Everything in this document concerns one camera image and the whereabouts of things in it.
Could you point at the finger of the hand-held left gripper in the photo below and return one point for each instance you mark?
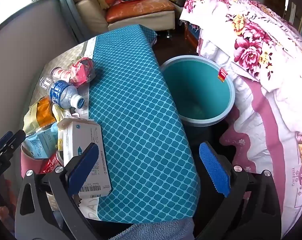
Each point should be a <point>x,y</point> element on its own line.
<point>2,140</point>
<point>17,137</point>

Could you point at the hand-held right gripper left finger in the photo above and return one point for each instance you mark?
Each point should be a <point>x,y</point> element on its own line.
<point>83,165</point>

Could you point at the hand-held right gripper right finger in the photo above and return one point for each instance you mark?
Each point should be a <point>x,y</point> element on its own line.
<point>214,167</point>

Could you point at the light blue packet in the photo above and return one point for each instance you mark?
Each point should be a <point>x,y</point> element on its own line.
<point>41,142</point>

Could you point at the white cardboard box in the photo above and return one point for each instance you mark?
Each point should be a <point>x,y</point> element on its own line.
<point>86,132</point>

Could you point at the red and white drink can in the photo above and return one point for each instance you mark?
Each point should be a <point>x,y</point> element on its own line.
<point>49,163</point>

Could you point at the yellow snack bag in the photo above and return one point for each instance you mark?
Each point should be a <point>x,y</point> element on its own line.
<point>41,112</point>

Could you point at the blue label water bottle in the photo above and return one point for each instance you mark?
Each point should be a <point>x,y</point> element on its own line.
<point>61,93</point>

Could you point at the light blue waste bin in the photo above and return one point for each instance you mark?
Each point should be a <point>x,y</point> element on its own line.
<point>198,87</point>

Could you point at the pink snack wrapper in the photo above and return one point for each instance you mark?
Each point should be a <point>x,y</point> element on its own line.
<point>81,72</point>

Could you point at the pink embroidered bed sheet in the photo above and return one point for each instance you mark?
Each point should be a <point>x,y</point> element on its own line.
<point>237,142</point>

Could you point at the teal lattice pattern mat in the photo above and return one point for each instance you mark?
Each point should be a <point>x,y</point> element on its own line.
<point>141,130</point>

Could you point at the grey fleece cloth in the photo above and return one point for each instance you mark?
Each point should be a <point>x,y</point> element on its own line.
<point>161,230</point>

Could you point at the grey-blue curtain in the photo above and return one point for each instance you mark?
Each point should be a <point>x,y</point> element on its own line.
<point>66,5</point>

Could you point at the floral quilt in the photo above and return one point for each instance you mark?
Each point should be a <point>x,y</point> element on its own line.
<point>253,30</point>

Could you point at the beige leather sofa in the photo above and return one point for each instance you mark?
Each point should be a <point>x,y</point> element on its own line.
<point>141,17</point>

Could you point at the orange seat cushion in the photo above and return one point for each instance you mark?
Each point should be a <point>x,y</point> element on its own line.
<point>141,8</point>

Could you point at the wooden bed frame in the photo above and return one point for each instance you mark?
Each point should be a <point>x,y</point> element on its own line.
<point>190,38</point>

